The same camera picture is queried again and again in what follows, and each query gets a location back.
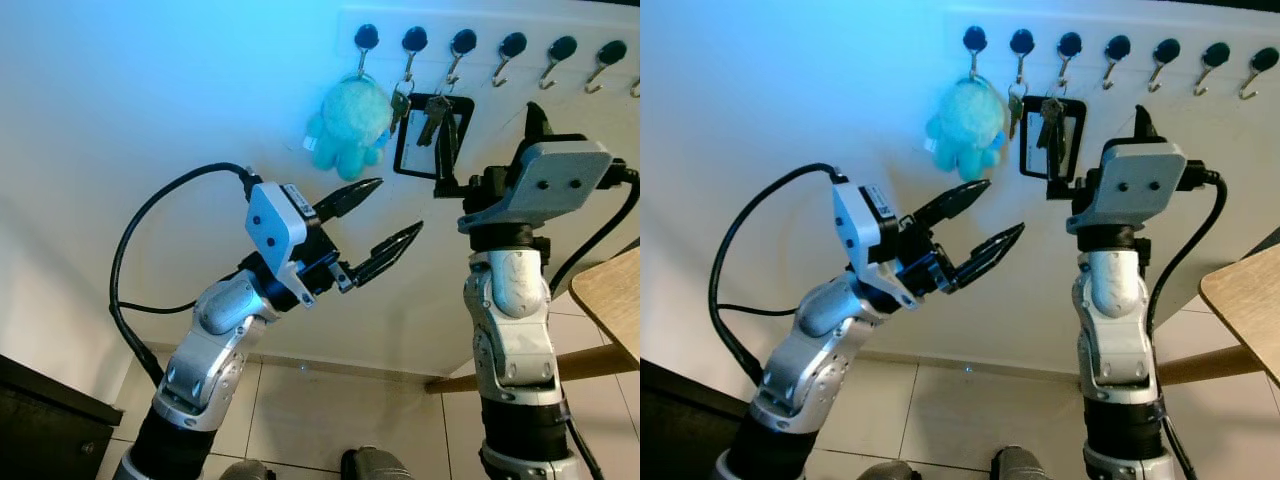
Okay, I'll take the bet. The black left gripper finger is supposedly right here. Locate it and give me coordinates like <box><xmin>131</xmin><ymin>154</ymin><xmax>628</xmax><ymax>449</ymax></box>
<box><xmin>950</xmin><ymin>222</ymin><xmax>1027</xmax><ymax>291</ymax></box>
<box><xmin>313</xmin><ymin>178</ymin><xmax>386</xmax><ymax>223</ymax></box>
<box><xmin>348</xmin><ymin>222</ymin><xmax>426</xmax><ymax>291</ymax></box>
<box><xmin>905</xmin><ymin>178</ymin><xmax>993</xmax><ymax>229</ymax></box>

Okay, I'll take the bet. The black rectangular card holder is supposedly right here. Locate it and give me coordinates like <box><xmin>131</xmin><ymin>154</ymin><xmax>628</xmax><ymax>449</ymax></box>
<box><xmin>394</xmin><ymin>92</ymin><xmax>476</xmax><ymax>183</ymax></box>
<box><xmin>1018</xmin><ymin>95</ymin><xmax>1088</xmax><ymax>184</ymax></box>

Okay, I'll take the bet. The dark keys bunch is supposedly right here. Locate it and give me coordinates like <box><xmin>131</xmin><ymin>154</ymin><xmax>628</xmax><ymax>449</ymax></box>
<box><xmin>1037</xmin><ymin>97</ymin><xmax>1066</xmax><ymax>151</ymax></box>
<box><xmin>418</xmin><ymin>95</ymin><xmax>456</xmax><ymax>151</ymax></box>

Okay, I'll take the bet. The white hook rack board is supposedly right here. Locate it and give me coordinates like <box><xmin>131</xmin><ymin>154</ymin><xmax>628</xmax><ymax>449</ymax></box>
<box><xmin>943</xmin><ymin>10</ymin><xmax>1280</xmax><ymax>101</ymax></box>
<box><xmin>337</xmin><ymin>8</ymin><xmax>641</xmax><ymax>99</ymax></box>

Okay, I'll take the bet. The light wooden table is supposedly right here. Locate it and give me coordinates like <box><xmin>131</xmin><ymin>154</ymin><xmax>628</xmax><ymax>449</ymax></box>
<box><xmin>1155</xmin><ymin>245</ymin><xmax>1280</xmax><ymax>389</ymax></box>
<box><xmin>425</xmin><ymin>248</ymin><xmax>641</xmax><ymax>393</ymax></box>

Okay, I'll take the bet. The robot right leg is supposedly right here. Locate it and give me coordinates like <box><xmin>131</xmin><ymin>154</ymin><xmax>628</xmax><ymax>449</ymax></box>
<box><xmin>340</xmin><ymin>447</ymin><xmax>413</xmax><ymax>480</ymax></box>
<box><xmin>990</xmin><ymin>446</ymin><xmax>1061</xmax><ymax>480</ymax></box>

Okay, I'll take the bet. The black cabinet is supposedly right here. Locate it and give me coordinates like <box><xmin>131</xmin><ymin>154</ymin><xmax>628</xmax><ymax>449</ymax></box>
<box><xmin>0</xmin><ymin>353</ymin><xmax>123</xmax><ymax>480</ymax></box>

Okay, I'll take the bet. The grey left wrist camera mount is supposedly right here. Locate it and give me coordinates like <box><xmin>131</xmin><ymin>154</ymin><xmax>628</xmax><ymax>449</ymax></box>
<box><xmin>832</xmin><ymin>183</ymin><xmax>901</xmax><ymax>266</ymax></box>
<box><xmin>245</xmin><ymin>182</ymin><xmax>311</xmax><ymax>279</ymax></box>

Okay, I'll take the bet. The teal plush keychain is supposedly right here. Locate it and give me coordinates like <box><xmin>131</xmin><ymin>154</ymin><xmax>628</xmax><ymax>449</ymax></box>
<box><xmin>305</xmin><ymin>78</ymin><xmax>394</xmax><ymax>181</ymax></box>
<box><xmin>925</xmin><ymin>78</ymin><xmax>1009</xmax><ymax>183</ymax></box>

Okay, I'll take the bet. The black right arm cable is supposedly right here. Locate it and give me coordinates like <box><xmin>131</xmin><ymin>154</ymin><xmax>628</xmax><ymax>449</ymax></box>
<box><xmin>1148</xmin><ymin>170</ymin><xmax>1229</xmax><ymax>480</ymax></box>
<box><xmin>548</xmin><ymin>163</ymin><xmax>641</xmax><ymax>480</ymax></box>

